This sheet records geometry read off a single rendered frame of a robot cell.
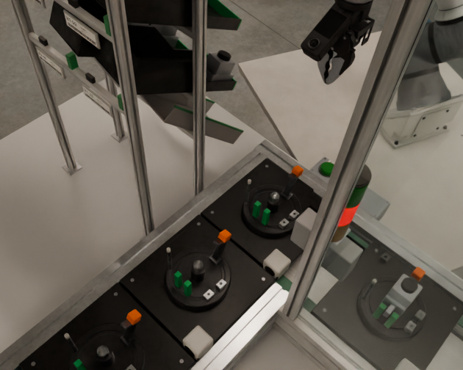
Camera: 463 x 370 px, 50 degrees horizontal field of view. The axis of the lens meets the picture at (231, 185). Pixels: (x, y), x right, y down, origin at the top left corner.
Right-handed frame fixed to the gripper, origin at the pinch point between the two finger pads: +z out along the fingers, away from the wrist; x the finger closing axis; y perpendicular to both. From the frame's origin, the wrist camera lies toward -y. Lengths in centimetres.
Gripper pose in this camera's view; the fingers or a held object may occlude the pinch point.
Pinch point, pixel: (325, 80)
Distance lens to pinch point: 112.5
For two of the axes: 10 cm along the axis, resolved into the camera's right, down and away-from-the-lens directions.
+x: -7.3, -5.7, 3.7
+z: -0.5, 5.9, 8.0
